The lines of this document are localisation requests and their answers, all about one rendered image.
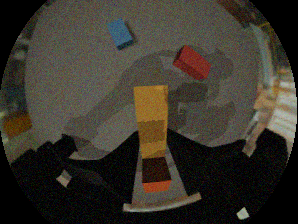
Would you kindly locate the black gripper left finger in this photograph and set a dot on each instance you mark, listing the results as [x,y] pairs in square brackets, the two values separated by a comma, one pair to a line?
[116,171]

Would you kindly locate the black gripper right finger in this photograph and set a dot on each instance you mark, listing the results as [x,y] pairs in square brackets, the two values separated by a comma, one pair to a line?
[196,162]

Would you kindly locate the red rectangular block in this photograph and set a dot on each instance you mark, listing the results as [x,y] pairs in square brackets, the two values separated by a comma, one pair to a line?
[192,63]

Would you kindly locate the blue flat bar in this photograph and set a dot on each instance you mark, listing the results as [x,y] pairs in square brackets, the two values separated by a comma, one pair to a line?
[120,34]

